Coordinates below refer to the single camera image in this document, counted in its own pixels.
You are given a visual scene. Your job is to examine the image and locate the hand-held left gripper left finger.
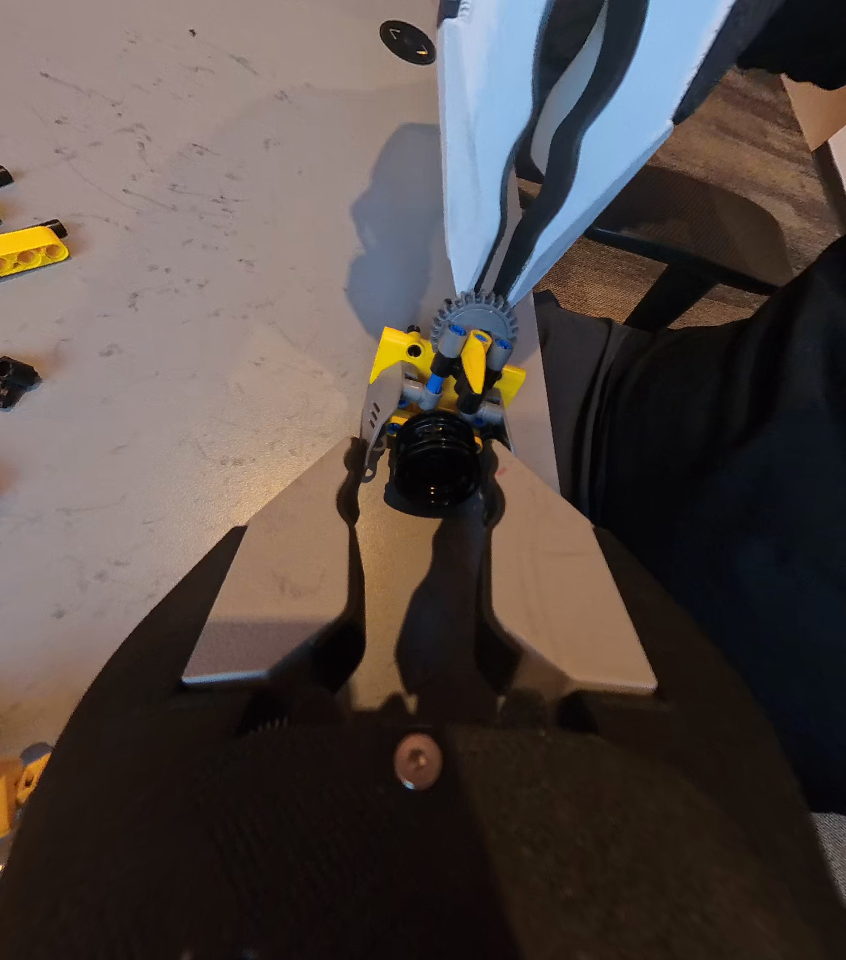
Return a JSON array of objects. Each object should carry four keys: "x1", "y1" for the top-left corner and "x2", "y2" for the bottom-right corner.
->
[{"x1": 181, "y1": 437, "x2": 366, "y2": 695}]

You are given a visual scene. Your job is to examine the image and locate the small black connector brick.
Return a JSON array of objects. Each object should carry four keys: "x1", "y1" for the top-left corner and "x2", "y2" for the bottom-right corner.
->
[{"x1": 0, "y1": 352, "x2": 43, "y2": 410}]

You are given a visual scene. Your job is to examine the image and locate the small yellow grey brick assembly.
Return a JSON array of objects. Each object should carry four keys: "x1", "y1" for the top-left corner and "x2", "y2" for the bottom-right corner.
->
[{"x1": 359, "y1": 324, "x2": 529, "y2": 519}]

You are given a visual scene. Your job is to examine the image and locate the black round desk grommet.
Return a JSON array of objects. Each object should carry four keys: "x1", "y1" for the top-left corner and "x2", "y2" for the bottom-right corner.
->
[{"x1": 379, "y1": 20, "x2": 439, "y2": 67}]

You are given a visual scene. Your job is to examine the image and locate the person's right forearm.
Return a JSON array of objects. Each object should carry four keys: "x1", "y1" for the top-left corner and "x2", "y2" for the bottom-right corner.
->
[{"x1": 736, "y1": 0, "x2": 846, "y2": 99}]

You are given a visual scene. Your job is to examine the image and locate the grey gear brick assembly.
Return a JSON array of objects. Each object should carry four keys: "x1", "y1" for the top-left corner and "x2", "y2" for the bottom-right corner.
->
[{"x1": 429, "y1": 290, "x2": 522, "y2": 399}]

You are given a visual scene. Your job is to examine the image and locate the cluster of long yellow beams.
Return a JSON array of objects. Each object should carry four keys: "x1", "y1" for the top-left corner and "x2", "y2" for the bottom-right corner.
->
[{"x1": 0, "y1": 212, "x2": 70, "y2": 294}]

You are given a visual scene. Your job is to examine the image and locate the black office chair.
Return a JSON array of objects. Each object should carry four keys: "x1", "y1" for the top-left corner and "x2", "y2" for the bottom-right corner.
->
[{"x1": 535, "y1": 161, "x2": 799, "y2": 331}]

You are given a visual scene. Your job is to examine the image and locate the person's legs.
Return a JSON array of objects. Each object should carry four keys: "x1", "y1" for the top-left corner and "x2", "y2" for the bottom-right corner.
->
[{"x1": 534, "y1": 206, "x2": 846, "y2": 960}]

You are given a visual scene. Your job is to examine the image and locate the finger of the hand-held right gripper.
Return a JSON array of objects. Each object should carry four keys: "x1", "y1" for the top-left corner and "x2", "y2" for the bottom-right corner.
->
[
  {"x1": 436, "y1": 0, "x2": 567, "y2": 295},
  {"x1": 505, "y1": 0, "x2": 738, "y2": 307}
]

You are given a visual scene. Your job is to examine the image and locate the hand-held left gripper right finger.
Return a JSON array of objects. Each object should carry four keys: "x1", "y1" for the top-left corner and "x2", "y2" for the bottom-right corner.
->
[{"x1": 477, "y1": 450, "x2": 658, "y2": 699}]

